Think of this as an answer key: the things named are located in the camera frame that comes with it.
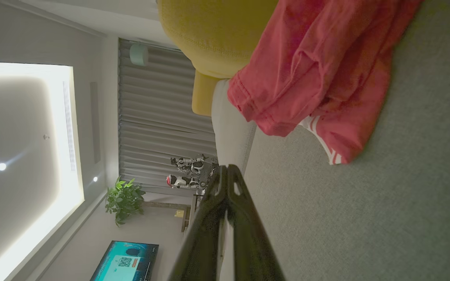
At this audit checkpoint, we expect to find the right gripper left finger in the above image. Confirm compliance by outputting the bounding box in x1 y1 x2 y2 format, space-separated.
168 166 227 281

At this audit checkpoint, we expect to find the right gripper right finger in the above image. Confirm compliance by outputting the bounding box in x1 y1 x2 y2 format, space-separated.
227 164 286 281

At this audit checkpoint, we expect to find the red white basketball jersey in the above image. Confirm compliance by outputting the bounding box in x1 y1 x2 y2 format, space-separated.
227 0 423 165

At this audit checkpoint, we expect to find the wooden side shelf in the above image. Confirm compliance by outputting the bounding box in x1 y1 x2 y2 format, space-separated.
143 201 193 233

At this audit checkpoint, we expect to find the white humanoid robot red hat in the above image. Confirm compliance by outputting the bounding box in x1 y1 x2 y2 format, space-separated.
166 174 206 190

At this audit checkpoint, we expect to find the wheeled robot cart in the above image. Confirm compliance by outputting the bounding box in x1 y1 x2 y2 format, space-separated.
200 156 220 192

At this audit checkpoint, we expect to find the white black humanoid robot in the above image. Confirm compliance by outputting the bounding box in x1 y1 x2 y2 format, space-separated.
170 153 210 174

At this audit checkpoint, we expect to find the green potted plant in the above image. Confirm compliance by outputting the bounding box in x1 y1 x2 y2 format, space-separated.
105 176 146 228

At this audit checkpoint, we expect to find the long grey sofa seat cushion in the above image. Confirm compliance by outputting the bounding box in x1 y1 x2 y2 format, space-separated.
211 78 257 176

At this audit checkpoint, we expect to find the grey pleated curtain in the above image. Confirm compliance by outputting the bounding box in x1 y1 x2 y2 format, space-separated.
118 38 218 197

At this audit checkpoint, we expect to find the yellow sofa end backrest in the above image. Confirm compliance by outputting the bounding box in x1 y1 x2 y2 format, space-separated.
192 70 221 117

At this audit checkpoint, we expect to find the dark ceiling air vent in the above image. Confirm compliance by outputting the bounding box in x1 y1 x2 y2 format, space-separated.
89 81 101 164

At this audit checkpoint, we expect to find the wall television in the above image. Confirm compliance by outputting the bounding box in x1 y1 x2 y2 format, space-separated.
89 240 159 281

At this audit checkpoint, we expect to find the round white wall device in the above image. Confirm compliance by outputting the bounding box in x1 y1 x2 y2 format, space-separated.
129 44 149 66

